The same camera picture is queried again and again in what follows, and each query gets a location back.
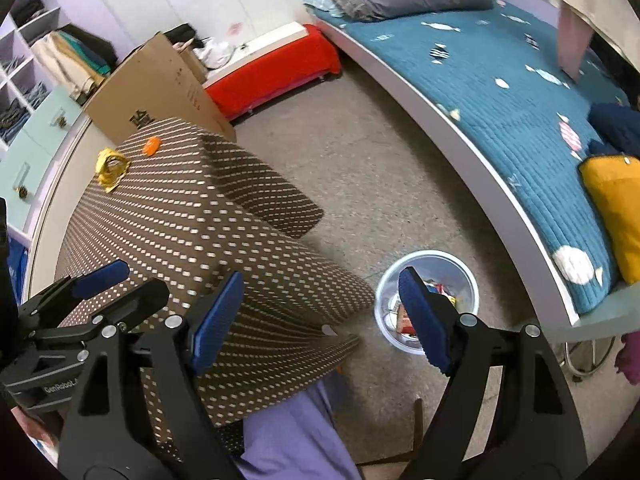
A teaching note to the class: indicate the blue bag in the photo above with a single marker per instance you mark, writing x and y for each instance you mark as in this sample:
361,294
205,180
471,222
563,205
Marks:
19,265

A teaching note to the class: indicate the pink garment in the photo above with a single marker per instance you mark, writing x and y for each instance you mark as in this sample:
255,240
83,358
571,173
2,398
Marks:
572,45

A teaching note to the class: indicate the lilac staircase cabinet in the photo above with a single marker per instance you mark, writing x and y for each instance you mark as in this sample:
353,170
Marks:
45,125

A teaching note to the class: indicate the light blue plastic bucket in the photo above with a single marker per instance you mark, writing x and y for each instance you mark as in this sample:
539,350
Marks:
450,270

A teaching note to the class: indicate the light teal bunk bed frame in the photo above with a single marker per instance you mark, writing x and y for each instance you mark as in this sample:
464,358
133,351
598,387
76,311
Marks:
450,130

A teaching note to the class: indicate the yellow jacket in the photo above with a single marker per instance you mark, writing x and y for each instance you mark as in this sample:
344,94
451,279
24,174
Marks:
615,210

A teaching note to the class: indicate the orange plastic wrapper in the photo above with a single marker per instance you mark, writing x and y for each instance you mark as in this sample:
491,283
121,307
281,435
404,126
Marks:
151,146

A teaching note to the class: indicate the black cloth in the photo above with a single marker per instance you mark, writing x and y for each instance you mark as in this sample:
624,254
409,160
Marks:
177,32

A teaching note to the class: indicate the large cardboard box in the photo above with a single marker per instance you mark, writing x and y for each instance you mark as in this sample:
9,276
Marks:
150,85

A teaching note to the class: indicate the person's purple trouser leg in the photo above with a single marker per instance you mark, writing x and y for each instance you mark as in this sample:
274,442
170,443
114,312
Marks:
295,435

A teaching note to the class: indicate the black folded clothes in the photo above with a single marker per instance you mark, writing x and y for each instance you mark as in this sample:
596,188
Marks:
29,11

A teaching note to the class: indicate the small cardboard box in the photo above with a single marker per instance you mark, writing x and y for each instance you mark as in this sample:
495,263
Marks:
192,65

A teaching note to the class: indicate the cream hanging jacket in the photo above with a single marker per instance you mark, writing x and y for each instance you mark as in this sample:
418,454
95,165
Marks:
60,65

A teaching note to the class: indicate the teal quilted bedsheet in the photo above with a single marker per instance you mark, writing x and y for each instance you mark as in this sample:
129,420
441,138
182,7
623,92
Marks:
475,60

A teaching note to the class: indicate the red bench with white top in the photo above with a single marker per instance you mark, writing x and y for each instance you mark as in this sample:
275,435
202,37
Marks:
280,67

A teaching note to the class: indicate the brown polka dot tablecloth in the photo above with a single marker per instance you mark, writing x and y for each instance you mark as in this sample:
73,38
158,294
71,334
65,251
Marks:
200,220

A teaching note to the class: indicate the black hanging jacket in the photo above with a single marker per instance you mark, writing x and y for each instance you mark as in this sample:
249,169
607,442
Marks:
100,40

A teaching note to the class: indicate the green hanging garment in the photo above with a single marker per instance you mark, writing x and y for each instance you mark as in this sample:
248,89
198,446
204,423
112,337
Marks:
87,52

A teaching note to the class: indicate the chrome stool base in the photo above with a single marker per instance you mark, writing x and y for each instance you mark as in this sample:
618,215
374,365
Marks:
572,360

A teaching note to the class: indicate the navy cloth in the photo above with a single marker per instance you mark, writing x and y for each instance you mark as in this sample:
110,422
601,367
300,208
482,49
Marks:
615,127

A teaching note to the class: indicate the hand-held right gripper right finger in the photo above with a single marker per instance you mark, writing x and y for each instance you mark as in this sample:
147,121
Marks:
425,320

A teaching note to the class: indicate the gold foil wrapper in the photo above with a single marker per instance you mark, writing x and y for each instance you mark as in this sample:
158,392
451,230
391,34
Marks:
112,167

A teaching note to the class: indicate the light blue checked pillow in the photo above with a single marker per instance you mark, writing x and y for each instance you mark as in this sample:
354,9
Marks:
320,2

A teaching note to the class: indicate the dark plaid pillow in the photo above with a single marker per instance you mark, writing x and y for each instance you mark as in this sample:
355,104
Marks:
350,2

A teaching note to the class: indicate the white cloth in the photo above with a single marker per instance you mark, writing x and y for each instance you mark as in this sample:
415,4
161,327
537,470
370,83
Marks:
215,52

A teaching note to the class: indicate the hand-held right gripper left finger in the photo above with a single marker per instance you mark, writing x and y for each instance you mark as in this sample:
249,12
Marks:
217,320

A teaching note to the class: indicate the folded jeans stack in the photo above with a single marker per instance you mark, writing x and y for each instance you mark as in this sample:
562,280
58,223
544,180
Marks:
15,115

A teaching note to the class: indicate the magenta cloth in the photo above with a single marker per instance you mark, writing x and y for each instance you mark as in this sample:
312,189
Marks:
631,360

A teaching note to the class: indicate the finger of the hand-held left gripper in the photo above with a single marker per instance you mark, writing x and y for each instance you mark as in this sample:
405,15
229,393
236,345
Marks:
100,277
140,300

